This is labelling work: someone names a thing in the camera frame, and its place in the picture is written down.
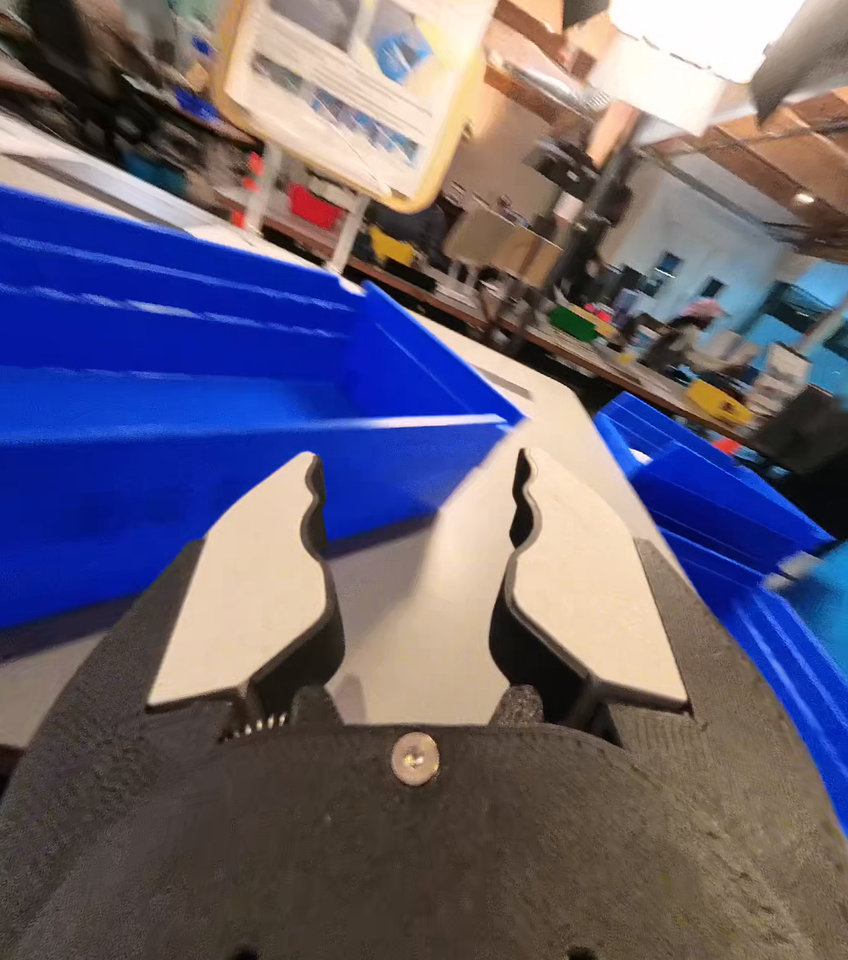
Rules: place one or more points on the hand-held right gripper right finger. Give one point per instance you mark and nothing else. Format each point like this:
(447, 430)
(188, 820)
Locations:
(589, 600)

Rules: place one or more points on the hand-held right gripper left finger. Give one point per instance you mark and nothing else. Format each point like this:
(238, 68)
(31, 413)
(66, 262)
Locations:
(244, 600)

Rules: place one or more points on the blue plastic bin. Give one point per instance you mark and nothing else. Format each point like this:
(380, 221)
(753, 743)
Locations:
(169, 435)
(724, 495)

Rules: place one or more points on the yellow box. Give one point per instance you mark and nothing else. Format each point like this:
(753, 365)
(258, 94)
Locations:
(718, 399)

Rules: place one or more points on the green box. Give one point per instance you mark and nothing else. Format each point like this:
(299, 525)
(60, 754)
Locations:
(574, 321)

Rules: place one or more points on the black metal pole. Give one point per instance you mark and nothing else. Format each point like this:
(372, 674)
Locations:
(574, 225)

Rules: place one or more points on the yellow and black boxes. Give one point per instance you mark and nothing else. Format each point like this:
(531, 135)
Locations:
(391, 245)

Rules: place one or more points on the red plastic bin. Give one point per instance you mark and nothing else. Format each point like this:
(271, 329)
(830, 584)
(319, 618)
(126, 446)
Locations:
(315, 203)

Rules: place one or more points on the instruction sheet on stand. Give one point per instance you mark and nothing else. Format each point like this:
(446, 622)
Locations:
(349, 75)

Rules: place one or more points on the bright ceiling light panel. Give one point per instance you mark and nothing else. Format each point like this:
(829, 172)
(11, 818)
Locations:
(694, 53)

